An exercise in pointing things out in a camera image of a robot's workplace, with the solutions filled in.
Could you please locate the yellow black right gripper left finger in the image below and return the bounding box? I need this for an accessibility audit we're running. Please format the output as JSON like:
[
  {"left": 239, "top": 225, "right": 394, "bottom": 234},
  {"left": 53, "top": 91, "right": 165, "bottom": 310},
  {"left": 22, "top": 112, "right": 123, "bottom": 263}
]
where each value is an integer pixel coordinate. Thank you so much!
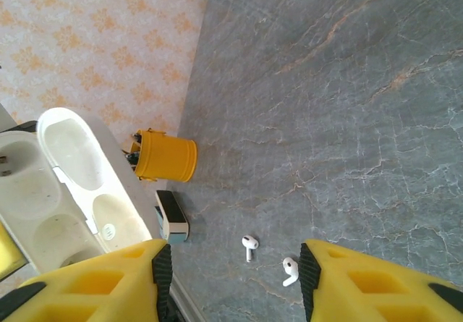
[{"left": 0, "top": 238, "right": 173, "bottom": 322}]

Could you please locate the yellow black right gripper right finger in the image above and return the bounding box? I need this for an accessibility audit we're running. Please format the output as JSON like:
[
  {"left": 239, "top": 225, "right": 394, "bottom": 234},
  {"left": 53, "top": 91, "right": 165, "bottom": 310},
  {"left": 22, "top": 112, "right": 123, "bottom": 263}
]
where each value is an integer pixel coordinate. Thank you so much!
[{"left": 299, "top": 238, "right": 463, "bottom": 322}]

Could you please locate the white earbud charging case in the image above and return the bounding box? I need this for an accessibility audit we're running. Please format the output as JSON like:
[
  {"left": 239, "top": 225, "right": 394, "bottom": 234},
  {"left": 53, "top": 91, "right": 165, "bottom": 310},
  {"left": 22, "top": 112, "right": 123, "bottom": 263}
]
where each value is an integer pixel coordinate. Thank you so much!
[{"left": 0, "top": 106, "right": 153, "bottom": 284}]

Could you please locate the white wireless earbud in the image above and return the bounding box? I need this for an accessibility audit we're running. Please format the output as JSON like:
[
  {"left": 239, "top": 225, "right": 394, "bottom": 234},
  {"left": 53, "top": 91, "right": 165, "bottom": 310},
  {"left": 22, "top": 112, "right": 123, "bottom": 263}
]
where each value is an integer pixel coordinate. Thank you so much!
[
  {"left": 241, "top": 234, "right": 260, "bottom": 263},
  {"left": 281, "top": 256, "right": 302, "bottom": 288}
]

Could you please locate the black pen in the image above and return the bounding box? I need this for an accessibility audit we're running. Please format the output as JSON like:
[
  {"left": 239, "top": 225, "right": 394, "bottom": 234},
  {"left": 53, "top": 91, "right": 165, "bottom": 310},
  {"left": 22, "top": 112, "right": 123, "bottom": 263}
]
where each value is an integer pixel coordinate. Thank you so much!
[{"left": 124, "top": 130, "right": 142, "bottom": 173}]

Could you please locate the yellow pen cup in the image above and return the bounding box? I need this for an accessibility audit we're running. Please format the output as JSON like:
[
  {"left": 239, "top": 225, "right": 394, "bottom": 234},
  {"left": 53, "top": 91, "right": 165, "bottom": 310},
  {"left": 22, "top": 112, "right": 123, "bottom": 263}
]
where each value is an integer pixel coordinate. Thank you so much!
[{"left": 122, "top": 127, "right": 199, "bottom": 183}]

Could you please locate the aluminium left table side rail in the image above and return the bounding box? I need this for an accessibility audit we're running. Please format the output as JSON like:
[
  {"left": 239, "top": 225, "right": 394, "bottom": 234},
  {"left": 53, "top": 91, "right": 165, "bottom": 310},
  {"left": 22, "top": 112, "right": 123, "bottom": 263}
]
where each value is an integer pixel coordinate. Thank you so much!
[{"left": 169, "top": 277, "right": 208, "bottom": 322}]

